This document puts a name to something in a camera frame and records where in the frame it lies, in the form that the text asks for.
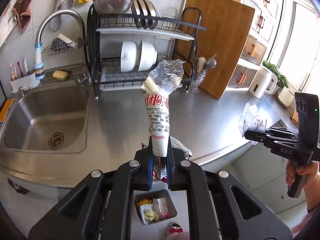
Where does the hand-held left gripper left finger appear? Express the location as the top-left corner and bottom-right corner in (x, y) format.
(28, 136), (154, 240)

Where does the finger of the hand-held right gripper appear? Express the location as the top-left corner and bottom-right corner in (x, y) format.
(244, 129), (299, 144)
(265, 127), (299, 136)

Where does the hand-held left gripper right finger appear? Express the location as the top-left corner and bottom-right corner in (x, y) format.
(167, 136), (293, 240)

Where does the white plastic bag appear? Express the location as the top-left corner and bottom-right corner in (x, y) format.
(238, 102), (268, 145)

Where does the grey plastic bin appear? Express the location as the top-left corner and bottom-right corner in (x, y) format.
(134, 189), (178, 225)

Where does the red and white carton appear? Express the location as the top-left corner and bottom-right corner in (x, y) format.
(152, 197), (167, 218)

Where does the yellow wrapper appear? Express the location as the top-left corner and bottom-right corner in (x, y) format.
(144, 209), (161, 222)

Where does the clear white printed wrapper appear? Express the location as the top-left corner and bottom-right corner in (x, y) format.
(140, 59), (184, 183)

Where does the person's right forearm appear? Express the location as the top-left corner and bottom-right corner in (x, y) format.
(305, 177), (320, 212)

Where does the person's right hand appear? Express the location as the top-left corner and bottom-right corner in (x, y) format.
(286, 159), (320, 187)

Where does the crumpled printed wrapper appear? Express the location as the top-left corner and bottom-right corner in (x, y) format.
(141, 136), (192, 161)

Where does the red white slipper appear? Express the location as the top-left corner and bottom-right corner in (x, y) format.
(169, 222), (183, 234)

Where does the white electric kettle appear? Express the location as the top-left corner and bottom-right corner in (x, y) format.
(248, 66), (278, 99)

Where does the green potted plant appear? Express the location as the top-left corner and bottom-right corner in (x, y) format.
(262, 60), (295, 108)

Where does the clear utensil holder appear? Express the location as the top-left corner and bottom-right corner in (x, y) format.
(187, 69), (207, 93)

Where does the window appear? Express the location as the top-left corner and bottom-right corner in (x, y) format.
(274, 0), (320, 94)

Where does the steel ladle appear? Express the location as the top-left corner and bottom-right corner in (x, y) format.
(205, 53), (219, 70)

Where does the wooden cutting board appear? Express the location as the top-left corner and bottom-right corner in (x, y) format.
(172, 0), (256, 100)

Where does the white wooden storage cabinet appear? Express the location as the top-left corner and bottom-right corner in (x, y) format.
(206, 0), (285, 91)

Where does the white ceramic bowl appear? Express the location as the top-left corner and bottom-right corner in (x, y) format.
(120, 41), (138, 73)
(137, 40), (158, 72)

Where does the stainless steel sink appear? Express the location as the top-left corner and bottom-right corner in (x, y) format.
(0, 84), (91, 154)

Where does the black cat-shaped mat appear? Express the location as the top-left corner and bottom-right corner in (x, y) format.
(7, 177), (30, 195)

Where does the yellow sponge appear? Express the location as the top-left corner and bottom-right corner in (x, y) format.
(52, 70), (69, 81)

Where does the black dish rack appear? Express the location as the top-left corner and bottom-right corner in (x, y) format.
(86, 5), (208, 98)

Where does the white toothbrush holder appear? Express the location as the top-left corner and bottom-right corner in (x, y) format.
(10, 69), (37, 93)

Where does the white sponge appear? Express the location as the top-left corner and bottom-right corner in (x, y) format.
(57, 33), (78, 49)

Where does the steel wool scrubber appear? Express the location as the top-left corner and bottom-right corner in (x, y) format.
(51, 38), (68, 52)

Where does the stainless steel plate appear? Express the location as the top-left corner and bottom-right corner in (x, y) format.
(131, 0), (142, 29)
(147, 0), (163, 28)
(139, 0), (152, 29)

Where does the steel mesh colander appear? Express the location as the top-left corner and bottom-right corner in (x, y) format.
(93, 0), (134, 15)

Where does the steel faucet with filter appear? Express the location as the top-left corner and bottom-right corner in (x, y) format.
(34, 9), (86, 80)

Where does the grey hanging towel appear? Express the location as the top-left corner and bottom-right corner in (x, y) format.
(49, 0), (74, 32)

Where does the brown white hanging cloth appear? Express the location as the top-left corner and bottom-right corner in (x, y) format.
(0, 0), (35, 46)

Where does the wire sponge rack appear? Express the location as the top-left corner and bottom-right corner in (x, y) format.
(42, 33), (84, 56)

